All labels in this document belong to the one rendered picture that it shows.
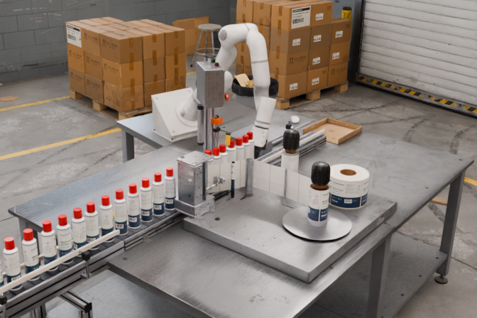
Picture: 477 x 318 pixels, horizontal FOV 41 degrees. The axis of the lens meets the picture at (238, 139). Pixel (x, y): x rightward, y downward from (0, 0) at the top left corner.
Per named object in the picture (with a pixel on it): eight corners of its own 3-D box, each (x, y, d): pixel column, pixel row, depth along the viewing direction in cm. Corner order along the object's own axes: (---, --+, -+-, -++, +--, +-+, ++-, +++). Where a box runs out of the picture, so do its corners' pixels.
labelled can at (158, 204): (158, 218, 283) (157, 177, 276) (150, 214, 286) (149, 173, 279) (167, 214, 287) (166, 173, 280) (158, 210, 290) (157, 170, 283)
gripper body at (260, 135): (250, 122, 337) (245, 143, 338) (266, 127, 331) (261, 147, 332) (258, 123, 343) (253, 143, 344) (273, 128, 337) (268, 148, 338)
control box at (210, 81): (204, 108, 302) (204, 70, 295) (196, 98, 317) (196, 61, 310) (224, 107, 304) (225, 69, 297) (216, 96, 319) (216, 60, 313)
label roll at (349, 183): (346, 187, 318) (349, 160, 313) (375, 202, 302) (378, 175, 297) (316, 196, 307) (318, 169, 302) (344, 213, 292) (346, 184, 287)
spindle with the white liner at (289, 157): (291, 191, 312) (294, 135, 301) (276, 186, 317) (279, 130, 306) (300, 185, 319) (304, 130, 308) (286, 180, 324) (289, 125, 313)
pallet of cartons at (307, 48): (281, 112, 698) (287, 8, 656) (230, 94, 756) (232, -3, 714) (349, 91, 775) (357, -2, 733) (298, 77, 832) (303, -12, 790)
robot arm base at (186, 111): (182, 128, 388) (193, 113, 374) (171, 103, 395) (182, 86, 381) (207, 124, 399) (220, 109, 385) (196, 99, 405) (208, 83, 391)
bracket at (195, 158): (194, 167, 274) (194, 165, 274) (175, 160, 280) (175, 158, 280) (214, 157, 284) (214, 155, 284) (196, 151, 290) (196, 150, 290)
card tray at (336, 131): (338, 145, 385) (338, 138, 384) (302, 135, 400) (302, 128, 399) (361, 131, 407) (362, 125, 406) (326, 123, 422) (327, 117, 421)
